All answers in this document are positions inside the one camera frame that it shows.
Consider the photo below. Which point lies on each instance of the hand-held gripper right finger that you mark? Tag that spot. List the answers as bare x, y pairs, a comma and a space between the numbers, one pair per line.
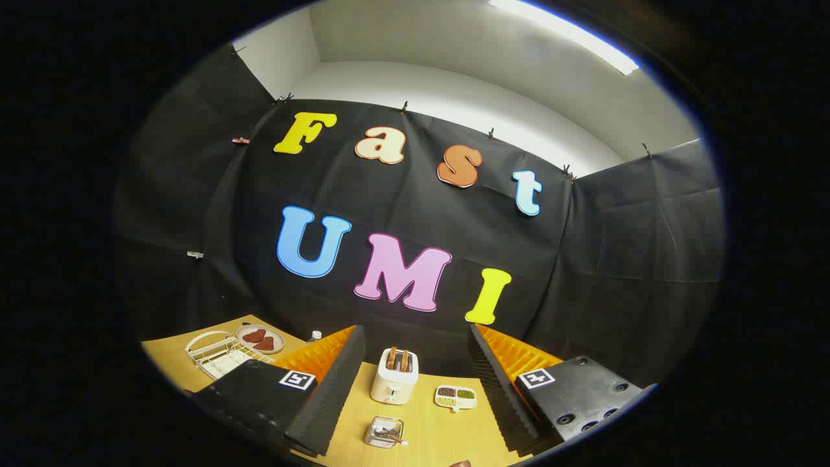
499, 395

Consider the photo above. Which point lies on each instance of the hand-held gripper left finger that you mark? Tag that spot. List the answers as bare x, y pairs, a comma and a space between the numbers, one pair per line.
337, 395

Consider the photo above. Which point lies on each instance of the metal mesh basket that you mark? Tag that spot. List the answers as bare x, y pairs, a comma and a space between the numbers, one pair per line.
371, 432

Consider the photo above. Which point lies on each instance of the white divided dish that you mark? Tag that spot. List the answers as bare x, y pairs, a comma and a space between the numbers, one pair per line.
468, 403

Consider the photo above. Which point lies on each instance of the small grey plate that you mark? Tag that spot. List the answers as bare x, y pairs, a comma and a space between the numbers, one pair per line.
249, 347

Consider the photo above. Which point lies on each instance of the pile of green beans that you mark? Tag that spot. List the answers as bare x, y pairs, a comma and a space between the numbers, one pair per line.
465, 394

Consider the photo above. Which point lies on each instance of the pile of dark beans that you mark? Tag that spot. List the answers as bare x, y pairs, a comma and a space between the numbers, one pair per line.
447, 392

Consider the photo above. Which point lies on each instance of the pile of yellow soybeans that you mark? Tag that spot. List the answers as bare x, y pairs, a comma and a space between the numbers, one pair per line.
446, 402

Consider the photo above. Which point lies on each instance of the white toaster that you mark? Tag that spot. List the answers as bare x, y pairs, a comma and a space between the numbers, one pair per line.
392, 389

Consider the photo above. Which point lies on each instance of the toast slice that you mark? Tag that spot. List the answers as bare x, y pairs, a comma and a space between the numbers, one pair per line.
391, 358
404, 360

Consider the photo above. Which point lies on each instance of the red meat slice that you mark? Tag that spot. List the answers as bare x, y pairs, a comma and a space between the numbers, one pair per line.
254, 335
265, 344

